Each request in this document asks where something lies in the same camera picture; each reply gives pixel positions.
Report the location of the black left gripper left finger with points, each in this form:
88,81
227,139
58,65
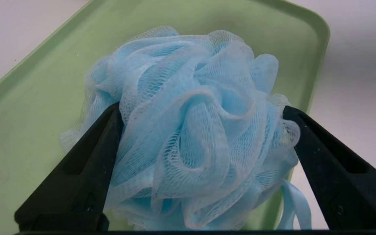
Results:
80,182

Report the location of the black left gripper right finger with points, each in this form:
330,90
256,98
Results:
344,182

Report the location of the light blue mesh bath loofah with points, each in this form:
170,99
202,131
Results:
191,124

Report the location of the light green plastic tray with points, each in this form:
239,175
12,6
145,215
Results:
28,98

